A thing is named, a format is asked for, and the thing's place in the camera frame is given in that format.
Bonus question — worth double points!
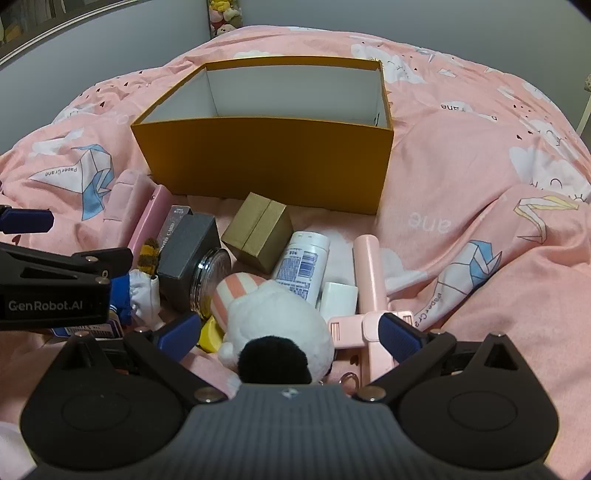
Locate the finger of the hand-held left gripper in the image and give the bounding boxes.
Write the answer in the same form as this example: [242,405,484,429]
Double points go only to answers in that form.
[0,204,55,235]
[69,248,134,280]

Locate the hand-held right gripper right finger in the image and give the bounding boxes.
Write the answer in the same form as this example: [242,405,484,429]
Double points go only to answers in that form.
[355,311,532,404]

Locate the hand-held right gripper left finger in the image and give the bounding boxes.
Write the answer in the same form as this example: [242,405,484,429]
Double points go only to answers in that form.
[48,313,229,407]

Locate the yellow plastic item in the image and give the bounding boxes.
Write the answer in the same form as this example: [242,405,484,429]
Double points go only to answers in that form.
[198,316,225,354]

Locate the tiger plush toy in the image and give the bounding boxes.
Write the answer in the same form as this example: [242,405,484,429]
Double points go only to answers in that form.
[109,237,162,330]

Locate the blue white hang tag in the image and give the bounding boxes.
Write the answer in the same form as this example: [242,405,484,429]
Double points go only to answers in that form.
[48,320,125,341]

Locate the pink pencil case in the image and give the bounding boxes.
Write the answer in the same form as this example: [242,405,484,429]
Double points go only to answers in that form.
[127,185,173,259]

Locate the glass jar with pink lid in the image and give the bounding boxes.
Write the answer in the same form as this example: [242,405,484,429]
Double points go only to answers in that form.
[190,248,233,320]

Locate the pink fabric pouch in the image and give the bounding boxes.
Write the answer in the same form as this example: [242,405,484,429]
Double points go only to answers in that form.
[102,169,156,237]

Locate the dark grey box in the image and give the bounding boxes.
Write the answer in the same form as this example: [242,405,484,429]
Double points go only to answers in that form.
[157,213,223,311]

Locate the striped white plush toy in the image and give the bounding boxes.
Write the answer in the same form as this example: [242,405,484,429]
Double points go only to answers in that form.
[216,272,336,385]

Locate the white bottle with blue label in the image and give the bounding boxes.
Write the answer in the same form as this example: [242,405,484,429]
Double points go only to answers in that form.
[270,231,331,311]

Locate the gold gift box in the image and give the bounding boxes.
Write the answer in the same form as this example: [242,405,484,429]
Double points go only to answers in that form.
[221,192,295,275]

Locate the orange cardboard box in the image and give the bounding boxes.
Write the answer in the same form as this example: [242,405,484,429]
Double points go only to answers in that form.
[130,56,394,216]

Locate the pink printed blanket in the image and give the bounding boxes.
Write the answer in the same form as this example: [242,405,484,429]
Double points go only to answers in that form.
[0,23,591,480]

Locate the hanging plush toys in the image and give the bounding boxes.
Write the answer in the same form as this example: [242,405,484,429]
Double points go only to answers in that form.
[208,0,245,38]

